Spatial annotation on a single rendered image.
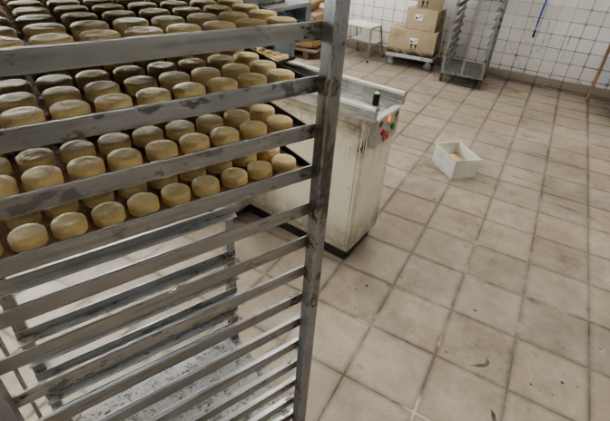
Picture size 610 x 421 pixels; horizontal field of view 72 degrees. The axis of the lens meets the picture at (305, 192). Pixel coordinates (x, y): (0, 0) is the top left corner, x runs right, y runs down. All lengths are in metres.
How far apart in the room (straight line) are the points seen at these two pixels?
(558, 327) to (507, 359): 0.38
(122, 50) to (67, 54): 0.06
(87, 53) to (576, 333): 2.29
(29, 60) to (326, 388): 1.57
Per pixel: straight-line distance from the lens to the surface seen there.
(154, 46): 0.61
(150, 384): 1.72
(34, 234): 0.74
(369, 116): 1.86
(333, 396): 1.83
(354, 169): 1.98
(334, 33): 0.71
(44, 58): 0.59
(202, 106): 0.66
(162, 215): 0.72
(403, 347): 2.02
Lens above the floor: 1.56
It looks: 33 degrees down
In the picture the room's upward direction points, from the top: 4 degrees clockwise
